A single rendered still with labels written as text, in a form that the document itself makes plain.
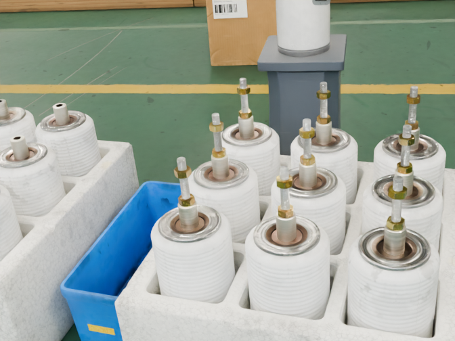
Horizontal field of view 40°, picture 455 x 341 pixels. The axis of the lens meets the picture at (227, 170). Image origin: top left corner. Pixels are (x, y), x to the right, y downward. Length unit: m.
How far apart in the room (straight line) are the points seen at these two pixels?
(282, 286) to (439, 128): 0.90
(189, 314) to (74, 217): 0.32
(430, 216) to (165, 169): 0.75
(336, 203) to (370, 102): 0.88
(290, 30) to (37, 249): 0.54
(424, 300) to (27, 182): 0.57
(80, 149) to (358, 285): 0.54
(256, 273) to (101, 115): 1.07
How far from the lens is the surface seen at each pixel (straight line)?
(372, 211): 0.78
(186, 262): 0.72
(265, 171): 0.92
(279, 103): 1.11
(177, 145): 1.48
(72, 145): 1.04
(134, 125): 1.62
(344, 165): 0.89
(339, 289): 0.75
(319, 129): 0.89
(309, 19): 1.07
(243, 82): 0.90
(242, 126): 0.92
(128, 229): 1.06
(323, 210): 0.78
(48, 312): 0.96
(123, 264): 1.06
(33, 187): 0.96
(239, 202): 0.81
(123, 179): 1.10
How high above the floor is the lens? 0.67
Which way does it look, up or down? 30 degrees down
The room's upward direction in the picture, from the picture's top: 5 degrees counter-clockwise
